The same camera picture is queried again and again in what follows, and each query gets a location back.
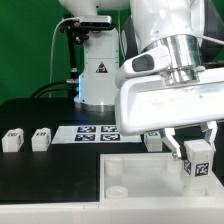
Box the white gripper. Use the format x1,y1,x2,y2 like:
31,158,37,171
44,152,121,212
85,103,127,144
115,68,224,159

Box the white square table top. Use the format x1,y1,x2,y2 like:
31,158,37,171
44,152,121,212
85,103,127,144
100,153,224,199

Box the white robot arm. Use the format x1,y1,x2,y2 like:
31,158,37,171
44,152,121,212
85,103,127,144
115,0,224,158

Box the white obstacle fence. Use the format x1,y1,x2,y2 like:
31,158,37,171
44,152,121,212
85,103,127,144
0,155,224,224

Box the white sheet with markers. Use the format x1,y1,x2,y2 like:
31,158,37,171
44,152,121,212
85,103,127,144
52,125,141,144

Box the black camera on stand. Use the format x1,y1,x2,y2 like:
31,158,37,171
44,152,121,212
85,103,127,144
60,14,114,98

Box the black cables at base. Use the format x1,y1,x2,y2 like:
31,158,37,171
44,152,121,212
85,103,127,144
29,78,79,99

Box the white camera cable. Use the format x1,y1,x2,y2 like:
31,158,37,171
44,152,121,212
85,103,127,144
48,17,80,99

